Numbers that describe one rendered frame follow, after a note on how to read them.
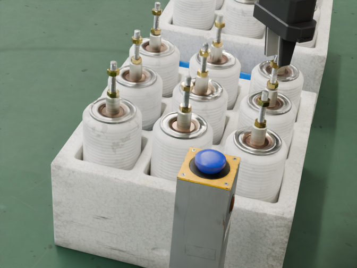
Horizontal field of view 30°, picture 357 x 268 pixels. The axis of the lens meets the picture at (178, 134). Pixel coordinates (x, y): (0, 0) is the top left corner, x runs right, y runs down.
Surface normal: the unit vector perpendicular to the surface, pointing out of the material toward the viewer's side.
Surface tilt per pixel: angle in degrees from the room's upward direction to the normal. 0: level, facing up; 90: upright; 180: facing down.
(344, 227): 0
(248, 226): 90
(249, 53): 90
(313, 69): 90
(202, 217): 90
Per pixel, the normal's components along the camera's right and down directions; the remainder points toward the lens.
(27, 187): 0.07, -0.82
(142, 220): -0.26, 0.53
